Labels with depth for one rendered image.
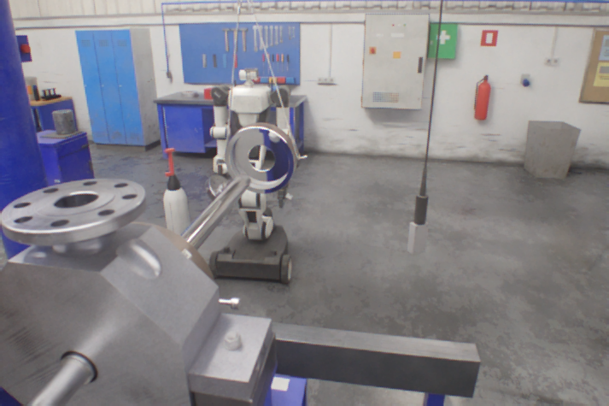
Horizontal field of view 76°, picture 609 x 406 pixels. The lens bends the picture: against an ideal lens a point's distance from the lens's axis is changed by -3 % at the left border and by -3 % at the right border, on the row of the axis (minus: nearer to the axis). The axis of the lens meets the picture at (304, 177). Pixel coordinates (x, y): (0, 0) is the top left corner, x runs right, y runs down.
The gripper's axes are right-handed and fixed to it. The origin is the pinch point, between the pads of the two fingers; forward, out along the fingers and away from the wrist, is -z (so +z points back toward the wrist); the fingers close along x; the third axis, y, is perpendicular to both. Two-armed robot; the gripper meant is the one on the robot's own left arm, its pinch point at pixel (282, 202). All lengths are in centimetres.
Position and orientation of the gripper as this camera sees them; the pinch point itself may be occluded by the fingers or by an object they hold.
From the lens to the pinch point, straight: 290.3
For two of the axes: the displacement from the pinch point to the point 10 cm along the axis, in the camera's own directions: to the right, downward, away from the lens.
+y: 9.9, 0.4, -1.1
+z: 0.2, -9.9, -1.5
